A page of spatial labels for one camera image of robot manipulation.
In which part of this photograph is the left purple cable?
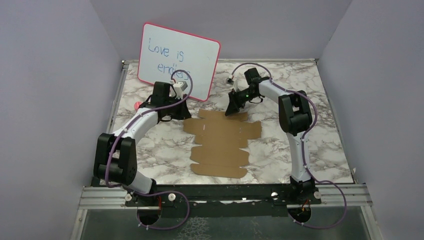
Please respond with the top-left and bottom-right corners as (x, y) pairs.
(104, 69), (194, 232)

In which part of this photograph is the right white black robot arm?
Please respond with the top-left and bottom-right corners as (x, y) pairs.
(225, 68), (316, 204)

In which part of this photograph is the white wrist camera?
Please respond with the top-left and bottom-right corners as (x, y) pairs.
(226, 74), (240, 92)
(171, 81), (188, 100)

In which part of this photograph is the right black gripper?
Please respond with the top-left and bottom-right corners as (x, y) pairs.
(224, 88), (258, 117)

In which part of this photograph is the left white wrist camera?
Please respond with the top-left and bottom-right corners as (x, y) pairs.
(171, 81), (188, 100)

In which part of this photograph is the brown cardboard box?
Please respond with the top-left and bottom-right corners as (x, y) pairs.
(183, 109), (262, 179)

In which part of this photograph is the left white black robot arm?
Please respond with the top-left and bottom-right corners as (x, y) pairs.
(93, 80), (191, 206)

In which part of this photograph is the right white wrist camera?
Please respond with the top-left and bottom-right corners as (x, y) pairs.
(226, 74), (240, 92)

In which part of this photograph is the pink capped small bottle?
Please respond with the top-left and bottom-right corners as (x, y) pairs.
(134, 101), (142, 111)

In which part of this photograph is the pink framed whiteboard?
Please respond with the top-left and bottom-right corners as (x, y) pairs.
(137, 23), (221, 102)

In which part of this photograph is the aluminium front frame rail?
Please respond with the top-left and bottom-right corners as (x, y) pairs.
(78, 184), (373, 210)

